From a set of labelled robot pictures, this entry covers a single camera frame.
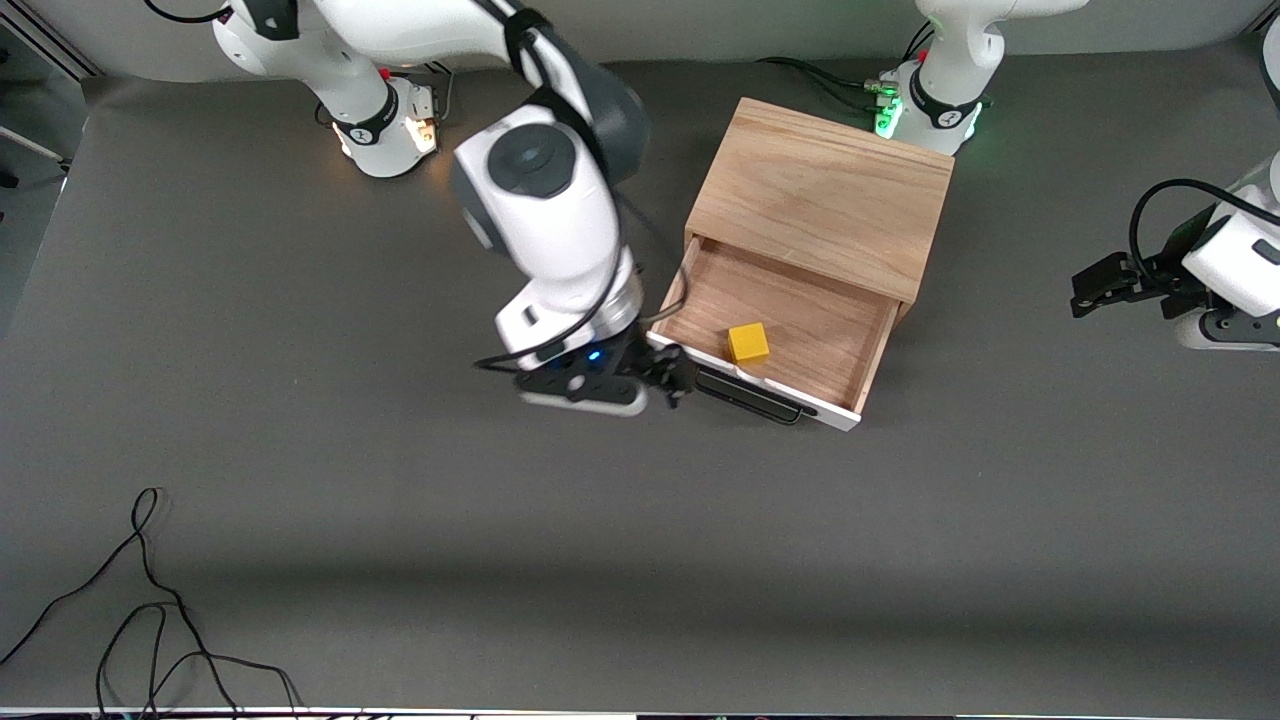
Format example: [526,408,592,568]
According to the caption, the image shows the yellow cube block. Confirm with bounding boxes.
[726,321,772,366]

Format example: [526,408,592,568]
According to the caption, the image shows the wooden drawer with black handle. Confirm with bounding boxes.
[645,235,901,433]

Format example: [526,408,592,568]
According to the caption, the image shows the wooden drawer cabinet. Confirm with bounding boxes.
[685,97,956,306]

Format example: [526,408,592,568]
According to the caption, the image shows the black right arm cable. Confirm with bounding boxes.
[473,0,691,373]

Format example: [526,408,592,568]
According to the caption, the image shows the black left arm base cables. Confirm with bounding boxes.
[757,20,936,113]

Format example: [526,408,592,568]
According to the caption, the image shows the thin black loose cable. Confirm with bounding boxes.
[0,487,306,716]
[95,600,241,716]

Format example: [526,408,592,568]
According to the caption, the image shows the grey metal frame rail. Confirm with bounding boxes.
[0,0,101,79]

